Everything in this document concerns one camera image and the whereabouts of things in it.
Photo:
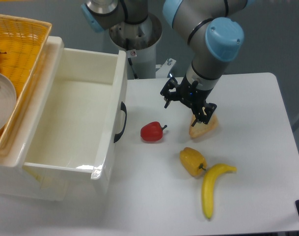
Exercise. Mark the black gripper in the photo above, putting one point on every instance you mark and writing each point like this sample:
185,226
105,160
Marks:
191,96

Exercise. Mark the red bell pepper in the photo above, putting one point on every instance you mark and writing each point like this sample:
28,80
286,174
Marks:
152,132

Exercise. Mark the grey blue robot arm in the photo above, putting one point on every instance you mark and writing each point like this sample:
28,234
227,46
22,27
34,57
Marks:
204,25

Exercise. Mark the yellow bell pepper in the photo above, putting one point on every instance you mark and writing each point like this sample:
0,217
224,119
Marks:
193,161

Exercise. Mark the triangular toast slice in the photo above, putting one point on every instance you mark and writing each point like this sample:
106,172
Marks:
200,129

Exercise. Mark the yellow banana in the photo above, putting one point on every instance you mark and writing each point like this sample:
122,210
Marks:
208,186

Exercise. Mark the white open drawer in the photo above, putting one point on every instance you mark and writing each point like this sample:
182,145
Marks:
74,136

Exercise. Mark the yellow woven basket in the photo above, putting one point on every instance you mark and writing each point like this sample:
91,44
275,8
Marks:
23,40

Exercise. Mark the grey plate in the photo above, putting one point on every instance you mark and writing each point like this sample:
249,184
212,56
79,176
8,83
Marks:
8,100

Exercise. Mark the white drawer cabinet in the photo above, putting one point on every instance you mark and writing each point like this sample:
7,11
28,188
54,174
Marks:
16,178

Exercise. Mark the white mounting bracket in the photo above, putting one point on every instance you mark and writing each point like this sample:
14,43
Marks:
164,70

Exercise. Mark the black drawer handle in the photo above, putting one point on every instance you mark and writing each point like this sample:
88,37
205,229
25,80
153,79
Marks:
122,122

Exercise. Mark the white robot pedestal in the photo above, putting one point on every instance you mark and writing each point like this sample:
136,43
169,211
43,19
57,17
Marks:
139,42

